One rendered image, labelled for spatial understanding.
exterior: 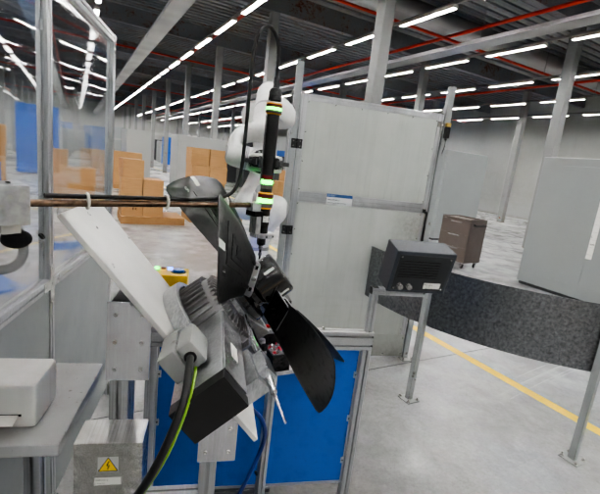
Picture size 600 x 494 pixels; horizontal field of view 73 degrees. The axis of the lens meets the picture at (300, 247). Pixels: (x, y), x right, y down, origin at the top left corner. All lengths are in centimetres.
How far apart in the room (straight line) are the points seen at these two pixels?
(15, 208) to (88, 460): 60
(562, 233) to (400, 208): 433
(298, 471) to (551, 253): 597
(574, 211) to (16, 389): 693
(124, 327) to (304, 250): 217
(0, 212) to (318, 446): 156
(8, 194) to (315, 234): 246
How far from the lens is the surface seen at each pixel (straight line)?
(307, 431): 193
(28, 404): 114
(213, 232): 110
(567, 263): 724
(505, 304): 272
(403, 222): 329
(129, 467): 116
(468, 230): 775
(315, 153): 301
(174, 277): 153
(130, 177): 853
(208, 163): 923
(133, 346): 108
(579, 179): 723
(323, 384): 96
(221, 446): 122
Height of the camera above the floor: 151
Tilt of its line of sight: 12 degrees down
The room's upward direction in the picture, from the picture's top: 7 degrees clockwise
